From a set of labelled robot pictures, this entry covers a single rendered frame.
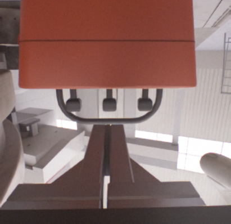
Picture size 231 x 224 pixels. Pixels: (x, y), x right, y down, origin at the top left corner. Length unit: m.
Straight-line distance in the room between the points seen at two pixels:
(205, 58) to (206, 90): 2.23
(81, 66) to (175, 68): 0.09
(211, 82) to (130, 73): 13.46
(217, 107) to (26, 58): 13.92
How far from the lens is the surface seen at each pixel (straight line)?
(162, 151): 3.27
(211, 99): 13.83
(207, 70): 13.50
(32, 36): 0.20
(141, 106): 0.26
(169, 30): 0.19
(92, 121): 0.32
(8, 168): 1.48
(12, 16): 1.34
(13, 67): 1.43
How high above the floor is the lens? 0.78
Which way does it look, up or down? 15 degrees up
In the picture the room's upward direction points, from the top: 180 degrees clockwise
